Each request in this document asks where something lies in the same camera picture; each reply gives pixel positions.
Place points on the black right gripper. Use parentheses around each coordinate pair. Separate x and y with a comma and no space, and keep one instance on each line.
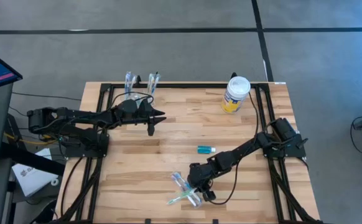
(199,175)

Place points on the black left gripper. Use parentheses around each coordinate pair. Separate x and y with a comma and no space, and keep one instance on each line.
(134,113)

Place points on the small teal tube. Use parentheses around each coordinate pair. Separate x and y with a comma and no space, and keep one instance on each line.
(204,150)

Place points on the blue toothbrush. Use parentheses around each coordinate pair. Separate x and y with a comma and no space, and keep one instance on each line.
(127,81)
(150,82)

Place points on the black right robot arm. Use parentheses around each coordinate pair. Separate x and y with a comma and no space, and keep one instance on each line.
(246,149)

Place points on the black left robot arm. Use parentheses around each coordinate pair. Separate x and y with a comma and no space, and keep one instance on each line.
(84,116)

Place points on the clear plastic cup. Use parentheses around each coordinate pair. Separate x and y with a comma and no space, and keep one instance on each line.
(140,97)

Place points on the yellow disinfecting wipes canister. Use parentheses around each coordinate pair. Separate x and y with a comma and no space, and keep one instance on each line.
(238,87)

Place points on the white label sticker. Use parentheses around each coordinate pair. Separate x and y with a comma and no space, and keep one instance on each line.
(280,83)

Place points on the white tape roll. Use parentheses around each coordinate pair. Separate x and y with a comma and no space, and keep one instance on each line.
(52,182)

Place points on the black stand leg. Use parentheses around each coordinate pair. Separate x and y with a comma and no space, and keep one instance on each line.
(31,160)

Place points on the white printed paper sheet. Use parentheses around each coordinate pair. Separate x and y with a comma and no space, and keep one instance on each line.
(31,183)

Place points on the black floor object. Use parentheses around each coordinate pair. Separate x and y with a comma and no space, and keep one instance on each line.
(41,213)

